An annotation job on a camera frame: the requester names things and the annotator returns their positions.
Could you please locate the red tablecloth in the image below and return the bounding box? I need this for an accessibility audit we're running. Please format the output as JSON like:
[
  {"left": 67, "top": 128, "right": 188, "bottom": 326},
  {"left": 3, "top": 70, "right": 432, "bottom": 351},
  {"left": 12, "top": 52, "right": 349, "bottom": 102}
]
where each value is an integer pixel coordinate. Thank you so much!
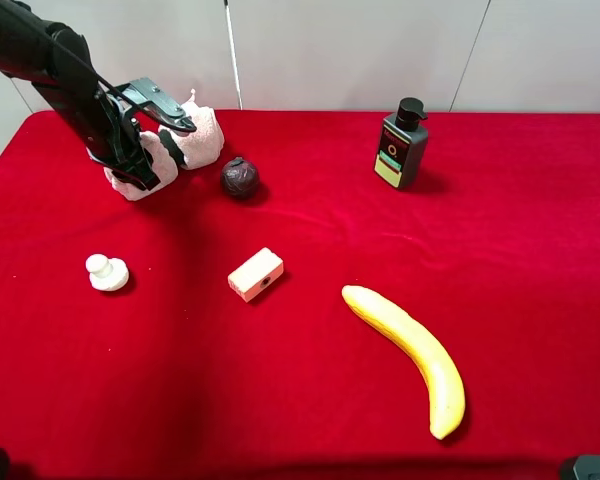
[{"left": 0, "top": 111, "right": 600, "bottom": 479}]

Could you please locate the pink towel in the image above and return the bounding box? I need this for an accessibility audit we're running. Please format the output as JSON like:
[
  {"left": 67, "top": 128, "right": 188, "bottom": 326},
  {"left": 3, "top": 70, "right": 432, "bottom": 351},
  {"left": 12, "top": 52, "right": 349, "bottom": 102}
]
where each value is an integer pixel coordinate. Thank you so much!
[{"left": 104, "top": 89, "right": 224, "bottom": 201}]

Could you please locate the white vertical pole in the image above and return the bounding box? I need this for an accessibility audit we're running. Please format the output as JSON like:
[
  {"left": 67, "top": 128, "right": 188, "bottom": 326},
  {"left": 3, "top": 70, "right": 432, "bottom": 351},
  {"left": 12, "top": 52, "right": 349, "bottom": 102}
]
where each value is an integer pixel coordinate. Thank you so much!
[{"left": 223, "top": 0, "right": 243, "bottom": 110}]

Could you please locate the white mushroom toy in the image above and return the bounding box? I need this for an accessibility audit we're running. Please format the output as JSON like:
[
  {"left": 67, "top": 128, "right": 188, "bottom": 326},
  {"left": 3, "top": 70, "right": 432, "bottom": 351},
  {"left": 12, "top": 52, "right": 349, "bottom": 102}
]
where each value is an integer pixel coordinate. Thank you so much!
[{"left": 85, "top": 254, "right": 130, "bottom": 292}]

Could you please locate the dark purple ball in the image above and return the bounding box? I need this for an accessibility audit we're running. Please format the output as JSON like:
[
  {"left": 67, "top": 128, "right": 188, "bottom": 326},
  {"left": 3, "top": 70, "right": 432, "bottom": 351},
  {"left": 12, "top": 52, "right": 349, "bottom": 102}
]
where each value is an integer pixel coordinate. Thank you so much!
[{"left": 221, "top": 157, "right": 260, "bottom": 199}]

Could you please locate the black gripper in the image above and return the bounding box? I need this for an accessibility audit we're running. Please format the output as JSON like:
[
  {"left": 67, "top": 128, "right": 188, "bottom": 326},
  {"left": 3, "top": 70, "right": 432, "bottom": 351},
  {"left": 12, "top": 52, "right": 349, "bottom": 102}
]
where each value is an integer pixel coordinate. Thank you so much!
[{"left": 49, "top": 76, "right": 197, "bottom": 190}]

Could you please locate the black object bottom right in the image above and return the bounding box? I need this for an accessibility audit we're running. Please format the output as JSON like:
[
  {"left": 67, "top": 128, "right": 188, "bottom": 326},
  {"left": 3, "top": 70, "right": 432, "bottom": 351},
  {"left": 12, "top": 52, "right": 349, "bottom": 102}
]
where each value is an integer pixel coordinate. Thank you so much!
[{"left": 559, "top": 455, "right": 600, "bottom": 480}]

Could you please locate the yellow banana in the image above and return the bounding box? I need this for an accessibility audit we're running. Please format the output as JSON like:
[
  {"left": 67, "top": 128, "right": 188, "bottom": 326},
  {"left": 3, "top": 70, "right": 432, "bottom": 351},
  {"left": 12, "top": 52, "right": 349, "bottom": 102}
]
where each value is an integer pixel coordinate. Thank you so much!
[{"left": 341, "top": 285, "right": 466, "bottom": 440}]

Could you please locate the black pump bottle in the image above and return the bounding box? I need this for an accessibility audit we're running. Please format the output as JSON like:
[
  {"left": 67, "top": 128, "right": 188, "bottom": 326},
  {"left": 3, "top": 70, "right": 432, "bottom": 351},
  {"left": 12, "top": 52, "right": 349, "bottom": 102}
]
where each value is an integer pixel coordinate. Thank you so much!
[{"left": 374, "top": 97, "right": 429, "bottom": 190}]

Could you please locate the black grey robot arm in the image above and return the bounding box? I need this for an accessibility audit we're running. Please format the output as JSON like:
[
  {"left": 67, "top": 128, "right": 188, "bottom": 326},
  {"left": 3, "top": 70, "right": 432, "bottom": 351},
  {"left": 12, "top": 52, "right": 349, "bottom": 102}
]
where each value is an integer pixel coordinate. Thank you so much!
[{"left": 0, "top": 1, "right": 197, "bottom": 194}]

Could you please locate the beige wooden block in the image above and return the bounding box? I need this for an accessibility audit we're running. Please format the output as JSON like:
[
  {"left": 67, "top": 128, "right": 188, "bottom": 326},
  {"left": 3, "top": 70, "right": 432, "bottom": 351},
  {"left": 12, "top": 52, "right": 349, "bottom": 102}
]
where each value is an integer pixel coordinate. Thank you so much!
[{"left": 228, "top": 247, "right": 284, "bottom": 302}]

